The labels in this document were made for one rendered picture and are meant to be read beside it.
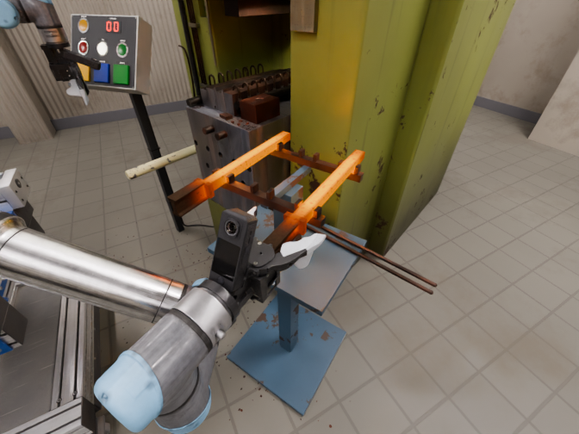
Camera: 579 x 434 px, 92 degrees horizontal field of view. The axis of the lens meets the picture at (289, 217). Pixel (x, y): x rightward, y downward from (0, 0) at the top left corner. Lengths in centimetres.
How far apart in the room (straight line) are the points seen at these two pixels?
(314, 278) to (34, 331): 120
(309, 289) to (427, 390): 85
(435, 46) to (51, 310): 187
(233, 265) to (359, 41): 70
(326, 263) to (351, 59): 58
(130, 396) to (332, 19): 92
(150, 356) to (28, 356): 119
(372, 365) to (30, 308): 152
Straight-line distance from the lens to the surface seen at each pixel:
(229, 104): 113
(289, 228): 51
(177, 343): 37
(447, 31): 128
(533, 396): 168
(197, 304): 39
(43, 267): 53
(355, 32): 91
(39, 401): 141
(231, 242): 39
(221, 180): 68
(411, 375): 147
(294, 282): 77
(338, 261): 83
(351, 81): 93
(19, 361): 155
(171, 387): 38
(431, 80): 130
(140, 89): 144
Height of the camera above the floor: 129
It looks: 40 degrees down
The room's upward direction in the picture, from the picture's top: straight up
